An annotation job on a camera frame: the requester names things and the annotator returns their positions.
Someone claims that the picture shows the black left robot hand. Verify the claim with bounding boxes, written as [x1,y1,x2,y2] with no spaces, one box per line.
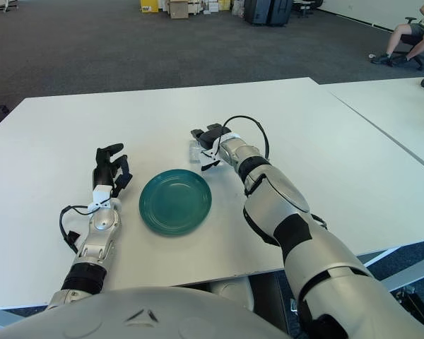
[91,142,134,198]

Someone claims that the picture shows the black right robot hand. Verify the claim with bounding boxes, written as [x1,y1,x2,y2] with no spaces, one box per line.
[190,122,230,151]

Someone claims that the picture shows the clear glass cup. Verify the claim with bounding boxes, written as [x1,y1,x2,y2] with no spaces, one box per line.
[188,139,208,164]

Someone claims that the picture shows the green round plate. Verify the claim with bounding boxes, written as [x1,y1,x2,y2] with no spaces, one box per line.
[139,169,213,237]

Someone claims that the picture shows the brown cardboard box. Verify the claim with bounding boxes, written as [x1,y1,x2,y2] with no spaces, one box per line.
[168,0,190,20]

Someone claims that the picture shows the stack of white boxes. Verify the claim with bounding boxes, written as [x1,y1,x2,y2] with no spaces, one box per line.
[189,0,234,15]

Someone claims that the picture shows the dark blue hard case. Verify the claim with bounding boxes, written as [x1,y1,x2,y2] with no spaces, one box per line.
[243,0,273,25]

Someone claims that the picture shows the yellow box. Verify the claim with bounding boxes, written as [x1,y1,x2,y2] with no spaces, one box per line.
[139,0,160,14]

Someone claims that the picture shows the grey robot torso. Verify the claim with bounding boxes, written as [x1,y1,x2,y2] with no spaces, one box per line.
[0,285,290,339]

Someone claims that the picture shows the black background office chair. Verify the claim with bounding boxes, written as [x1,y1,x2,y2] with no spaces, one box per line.
[293,0,326,18]

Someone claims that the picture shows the black block under table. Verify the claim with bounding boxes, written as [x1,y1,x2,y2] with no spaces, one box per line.
[249,273,293,335]

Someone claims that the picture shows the seated person in shorts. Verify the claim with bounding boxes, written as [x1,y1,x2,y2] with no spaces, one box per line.
[370,0,424,66]

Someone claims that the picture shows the black office chair under person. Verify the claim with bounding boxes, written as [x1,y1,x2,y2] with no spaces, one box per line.
[384,16,424,71]

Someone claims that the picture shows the black stand with caster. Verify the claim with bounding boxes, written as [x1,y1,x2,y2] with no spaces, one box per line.
[395,285,424,339]

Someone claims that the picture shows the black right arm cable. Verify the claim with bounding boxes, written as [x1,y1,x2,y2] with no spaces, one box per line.
[222,114,271,160]

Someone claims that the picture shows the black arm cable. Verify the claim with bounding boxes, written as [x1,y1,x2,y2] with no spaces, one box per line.
[222,114,271,160]
[59,205,95,254]

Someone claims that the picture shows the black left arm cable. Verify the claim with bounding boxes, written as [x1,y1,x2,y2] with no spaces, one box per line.
[59,205,95,254]

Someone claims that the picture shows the white metal table frame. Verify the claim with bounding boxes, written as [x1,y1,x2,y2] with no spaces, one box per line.
[0,305,49,328]
[356,245,424,292]

